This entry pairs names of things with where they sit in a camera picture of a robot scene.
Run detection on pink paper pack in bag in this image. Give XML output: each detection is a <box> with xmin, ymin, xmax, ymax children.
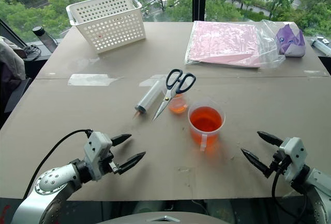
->
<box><xmin>184</xmin><ymin>19</ymin><xmax>287</xmax><ymax>69</ymax></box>

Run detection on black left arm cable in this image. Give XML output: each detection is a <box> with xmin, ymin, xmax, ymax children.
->
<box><xmin>23</xmin><ymin>129</ymin><xmax>94</xmax><ymax>199</ymax></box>

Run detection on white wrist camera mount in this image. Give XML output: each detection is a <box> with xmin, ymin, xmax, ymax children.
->
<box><xmin>83</xmin><ymin>131</ymin><xmax>114</xmax><ymax>181</ymax></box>
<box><xmin>278</xmin><ymin>137</ymin><xmax>310</xmax><ymax>184</ymax></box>

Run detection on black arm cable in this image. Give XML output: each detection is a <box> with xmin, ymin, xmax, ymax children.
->
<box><xmin>23</xmin><ymin>129</ymin><xmax>94</xmax><ymax>199</ymax></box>
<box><xmin>271</xmin><ymin>156</ymin><xmax>310</xmax><ymax>224</ymax></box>

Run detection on black water bottle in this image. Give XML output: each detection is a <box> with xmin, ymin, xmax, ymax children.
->
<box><xmin>32</xmin><ymin>25</ymin><xmax>59</xmax><ymax>53</ymax></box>

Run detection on clear tape patch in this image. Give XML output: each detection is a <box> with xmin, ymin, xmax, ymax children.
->
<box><xmin>68</xmin><ymin>73</ymin><xmax>117</xmax><ymax>86</ymax></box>

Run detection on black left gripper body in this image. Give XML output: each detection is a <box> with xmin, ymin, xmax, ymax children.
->
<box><xmin>99</xmin><ymin>148</ymin><xmax>120</xmax><ymax>176</ymax></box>

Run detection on purple white tissue pack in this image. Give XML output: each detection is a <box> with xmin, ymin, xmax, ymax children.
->
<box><xmin>274</xmin><ymin>22</ymin><xmax>307</xmax><ymax>58</ymax></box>

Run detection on grey cloth jacket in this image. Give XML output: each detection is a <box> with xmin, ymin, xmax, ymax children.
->
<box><xmin>0</xmin><ymin>36</ymin><xmax>27</xmax><ymax>90</ymax></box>

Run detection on clear plastic tube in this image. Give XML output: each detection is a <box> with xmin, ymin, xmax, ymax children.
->
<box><xmin>310</xmin><ymin>36</ymin><xmax>331</xmax><ymax>57</ymax></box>

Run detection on black coiled cord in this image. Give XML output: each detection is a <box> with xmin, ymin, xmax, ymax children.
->
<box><xmin>24</xmin><ymin>44</ymin><xmax>42</xmax><ymax>61</ymax></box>

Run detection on measuring cup orange liquid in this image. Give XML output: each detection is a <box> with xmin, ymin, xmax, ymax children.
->
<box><xmin>187</xmin><ymin>100</ymin><xmax>227</xmax><ymax>153</ymax></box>

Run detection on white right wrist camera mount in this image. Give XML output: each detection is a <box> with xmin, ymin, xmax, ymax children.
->
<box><xmin>278</xmin><ymin>137</ymin><xmax>310</xmax><ymax>184</ymax></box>

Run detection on small clear plastic cup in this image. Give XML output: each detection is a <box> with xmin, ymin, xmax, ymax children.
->
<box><xmin>162</xmin><ymin>89</ymin><xmax>191</xmax><ymax>114</ymax></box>

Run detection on clear syringe with orange tip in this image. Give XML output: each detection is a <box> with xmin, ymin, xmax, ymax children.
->
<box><xmin>133</xmin><ymin>77</ymin><xmax>167</xmax><ymax>120</ymax></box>

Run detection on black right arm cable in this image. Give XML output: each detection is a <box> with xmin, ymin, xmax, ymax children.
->
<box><xmin>271</xmin><ymin>156</ymin><xmax>310</xmax><ymax>224</ymax></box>

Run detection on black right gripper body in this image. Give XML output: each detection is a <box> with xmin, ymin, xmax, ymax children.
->
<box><xmin>268</xmin><ymin>147</ymin><xmax>292</xmax><ymax>176</ymax></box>

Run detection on black handled scissors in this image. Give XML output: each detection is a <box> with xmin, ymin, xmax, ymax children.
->
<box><xmin>152</xmin><ymin>69</ymin><xmax>197</xmax><ymax>122</ymax></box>

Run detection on white perforated plastic basket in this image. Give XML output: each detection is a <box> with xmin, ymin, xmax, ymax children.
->
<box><xmin>65</xmin><ymin>0</ymin><xmax>147</xmax><ymax>55</ymax></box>

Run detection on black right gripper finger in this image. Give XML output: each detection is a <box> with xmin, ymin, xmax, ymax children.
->
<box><xmin>257</xmin><ymin>130</ymin><xmax>284</xmax><ymax>147</ymax></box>
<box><xmin>240</xmin><ymin>148</ymin><xmax>272</xmax><ymax>179</ymax></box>

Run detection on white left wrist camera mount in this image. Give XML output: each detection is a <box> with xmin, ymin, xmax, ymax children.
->
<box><xmin>83</xmin><ymin>131</ymin><xmax>114</xmax><ymax>181</ymax></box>

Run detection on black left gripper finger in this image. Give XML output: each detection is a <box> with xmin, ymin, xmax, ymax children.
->
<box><xmin>110</xmin><ymin>133</ymin><xmax>133</xmax><ymax>147</ymax></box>
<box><xmin>117</xmin><ymin>151</ymin><xmax>147</xmax><ymax>175</ymax></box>

